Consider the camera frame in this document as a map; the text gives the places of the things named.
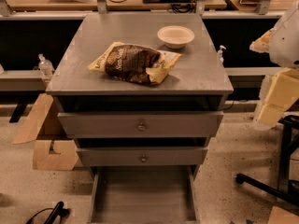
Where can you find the clear plastic bottle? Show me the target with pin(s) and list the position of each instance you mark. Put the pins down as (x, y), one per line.
(45, 66)

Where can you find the small pump dispenser bottle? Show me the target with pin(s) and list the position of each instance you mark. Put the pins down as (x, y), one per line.
(220, 52)

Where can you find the yellow padded robot gripper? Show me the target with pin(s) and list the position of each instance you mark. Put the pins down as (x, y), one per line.
(285, 44)

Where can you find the grey drawer cabinet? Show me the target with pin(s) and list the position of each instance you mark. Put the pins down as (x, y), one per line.
(141, 89)

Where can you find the brown cardboard box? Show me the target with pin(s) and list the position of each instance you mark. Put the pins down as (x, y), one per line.
(53, 151)

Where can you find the grey top drawer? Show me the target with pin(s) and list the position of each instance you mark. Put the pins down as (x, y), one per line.
(140, 124)

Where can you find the grey drawer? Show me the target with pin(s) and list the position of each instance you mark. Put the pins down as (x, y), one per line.
(142, 156)
(140, 124)
(143, 195)

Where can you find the cardboard piece bottom right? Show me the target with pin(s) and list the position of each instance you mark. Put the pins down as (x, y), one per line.
(281, 216)

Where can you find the white paper bowl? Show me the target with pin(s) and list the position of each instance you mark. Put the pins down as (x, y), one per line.
(175, 37)

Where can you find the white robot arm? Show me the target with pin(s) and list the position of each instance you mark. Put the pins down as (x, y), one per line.
(282, 41)

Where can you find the grey bottom drawer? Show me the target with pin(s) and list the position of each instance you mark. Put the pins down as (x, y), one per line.
(143, 195)

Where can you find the brown yellow chip bag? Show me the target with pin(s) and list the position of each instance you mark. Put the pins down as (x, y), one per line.
(135, 63)

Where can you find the grey middle drawer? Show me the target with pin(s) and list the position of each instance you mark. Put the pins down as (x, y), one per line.
(142, 156)

